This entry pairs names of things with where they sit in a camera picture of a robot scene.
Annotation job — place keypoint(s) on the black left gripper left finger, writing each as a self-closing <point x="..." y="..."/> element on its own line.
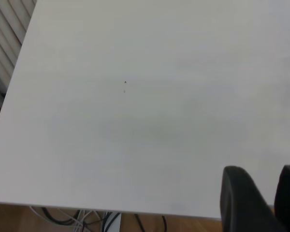
<point x="241" y="205"/>

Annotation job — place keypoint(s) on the white table leg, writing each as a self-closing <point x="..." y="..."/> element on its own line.
<point x="114" y="226"/>

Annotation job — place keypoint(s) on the white slatted panel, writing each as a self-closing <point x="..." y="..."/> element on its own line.
<point x="4" y="36"/>

